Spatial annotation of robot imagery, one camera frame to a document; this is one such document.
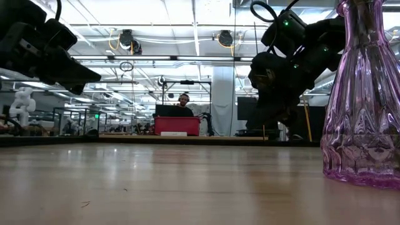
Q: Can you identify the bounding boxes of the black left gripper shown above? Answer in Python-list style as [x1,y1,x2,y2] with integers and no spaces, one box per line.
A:
[0,18,103,96]

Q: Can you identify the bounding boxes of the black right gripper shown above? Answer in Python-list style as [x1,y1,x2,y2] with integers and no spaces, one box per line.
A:
[248,51,316,129]

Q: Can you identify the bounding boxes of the pink glass vase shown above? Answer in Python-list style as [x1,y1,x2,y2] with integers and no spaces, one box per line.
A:
[320,0,400,191]

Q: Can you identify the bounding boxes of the black monitor on stand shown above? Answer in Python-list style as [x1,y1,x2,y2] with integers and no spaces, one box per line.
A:
[234,96,281,139]

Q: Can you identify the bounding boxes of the black partition panel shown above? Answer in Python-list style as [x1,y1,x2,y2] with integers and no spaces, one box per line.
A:
[296,105,326,142]

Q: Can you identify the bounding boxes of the white building column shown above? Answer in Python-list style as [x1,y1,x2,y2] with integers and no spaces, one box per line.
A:
[211,65,238,137]

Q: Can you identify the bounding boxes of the long ceiling light bar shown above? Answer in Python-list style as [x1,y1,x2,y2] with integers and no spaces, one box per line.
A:
[71,55,254,62]

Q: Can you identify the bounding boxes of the person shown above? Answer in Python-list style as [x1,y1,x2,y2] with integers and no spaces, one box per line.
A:
[174,92,195,118]

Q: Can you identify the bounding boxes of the black laptop screen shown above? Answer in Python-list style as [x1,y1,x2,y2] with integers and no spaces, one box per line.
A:
[155,104,178,118]

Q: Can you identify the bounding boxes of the red plastic bin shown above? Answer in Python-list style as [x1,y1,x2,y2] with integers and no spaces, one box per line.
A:
[154,116,201,136]

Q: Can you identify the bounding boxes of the yellow cable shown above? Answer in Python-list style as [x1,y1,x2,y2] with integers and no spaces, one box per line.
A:
[302,96,313,142]

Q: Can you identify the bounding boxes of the black framed glass enclosure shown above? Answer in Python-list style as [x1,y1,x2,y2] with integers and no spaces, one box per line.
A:
[52,107,108,136]

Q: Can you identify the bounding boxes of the black aluminium table frame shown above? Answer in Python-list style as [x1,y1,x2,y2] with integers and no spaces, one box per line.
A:
[0,134,323,148]

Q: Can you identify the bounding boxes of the black cable with coil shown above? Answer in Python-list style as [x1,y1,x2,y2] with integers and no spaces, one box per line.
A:
[252,21,259,56]

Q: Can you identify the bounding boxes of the black overhead stand frame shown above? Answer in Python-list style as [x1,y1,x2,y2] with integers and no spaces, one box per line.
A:
[161,79,213,106]

